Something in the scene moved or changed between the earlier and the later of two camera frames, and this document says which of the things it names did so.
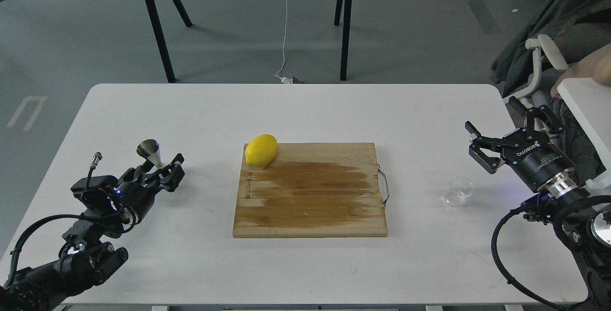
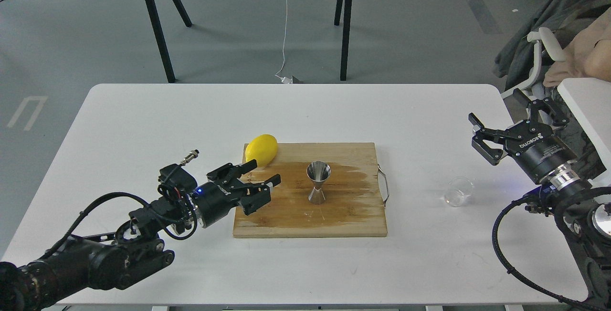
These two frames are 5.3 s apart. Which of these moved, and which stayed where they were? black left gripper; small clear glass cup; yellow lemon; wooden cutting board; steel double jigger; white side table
Moved: black left gripper; steel double jigger
Stayed: white side table; wooden cutting board; yellow lemon; small clear glass cup
